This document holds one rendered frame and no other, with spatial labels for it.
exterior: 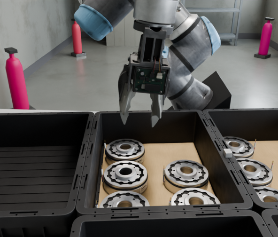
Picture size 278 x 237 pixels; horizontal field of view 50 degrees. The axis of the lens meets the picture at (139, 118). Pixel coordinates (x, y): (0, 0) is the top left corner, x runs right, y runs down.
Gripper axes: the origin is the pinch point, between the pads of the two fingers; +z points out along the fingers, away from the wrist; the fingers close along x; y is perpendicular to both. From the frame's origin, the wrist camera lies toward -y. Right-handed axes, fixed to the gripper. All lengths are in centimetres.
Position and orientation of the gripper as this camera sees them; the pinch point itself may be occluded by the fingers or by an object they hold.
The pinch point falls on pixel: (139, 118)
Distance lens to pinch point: 63.7
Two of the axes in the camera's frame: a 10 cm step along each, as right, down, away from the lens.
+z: -1.3, 8.9, 4.3
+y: 0.4, 4.4, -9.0
